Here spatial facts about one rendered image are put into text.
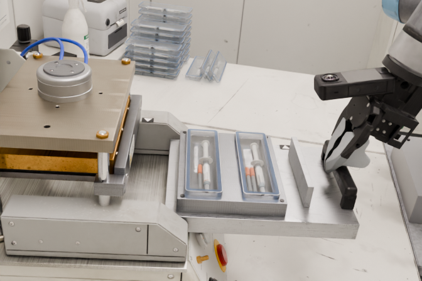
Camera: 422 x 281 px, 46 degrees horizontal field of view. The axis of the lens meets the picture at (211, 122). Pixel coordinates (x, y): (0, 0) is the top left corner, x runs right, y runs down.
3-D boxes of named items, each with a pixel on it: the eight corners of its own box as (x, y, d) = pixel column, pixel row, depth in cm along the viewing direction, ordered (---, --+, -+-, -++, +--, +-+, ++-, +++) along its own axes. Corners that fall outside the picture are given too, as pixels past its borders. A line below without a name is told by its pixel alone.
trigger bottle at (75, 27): (64, 69, 158) (59, -10, 146) (63, 59, 164) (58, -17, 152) (92, 68, 160) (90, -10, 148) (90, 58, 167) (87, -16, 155)
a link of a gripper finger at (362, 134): (350, 164, 77) (382, 119, 74) (341, 161, 77) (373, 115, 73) (342, 148, 81) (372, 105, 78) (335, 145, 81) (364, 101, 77)
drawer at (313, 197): (162, 235, 75) (164, 194, 71) (169, 155, 94) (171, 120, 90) (354, 243, 77) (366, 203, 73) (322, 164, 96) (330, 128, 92)
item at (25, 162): (-9, 177, 70) (-18, 117, 65) (35, 105, 89) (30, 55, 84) (115, 183, 71) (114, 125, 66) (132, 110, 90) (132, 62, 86)
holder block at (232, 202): (176, 211, 74) (176, 197, 73) (179, 142, 91) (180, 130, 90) (285, 217, 75) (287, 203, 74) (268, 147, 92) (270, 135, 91)
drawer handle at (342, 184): (341, 209, 78) (346, 188, 76) (319, 157, 91) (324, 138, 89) (353, 209, 78) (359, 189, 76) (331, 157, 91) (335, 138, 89)
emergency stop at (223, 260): (220, 271, 91) (213, 256, 89) (219, 256, 95) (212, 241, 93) (228, 269, 91) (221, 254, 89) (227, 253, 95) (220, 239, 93)
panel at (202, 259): (230, 338, 81) (188, 259, 72) (221, 217, 107) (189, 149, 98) (242, 335, 80) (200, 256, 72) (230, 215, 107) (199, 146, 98)
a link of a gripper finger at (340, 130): (349, 180, 84) (380, 137, 80) (319, 168, 83) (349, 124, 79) (345, 169, 87) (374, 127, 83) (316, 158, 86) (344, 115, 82)
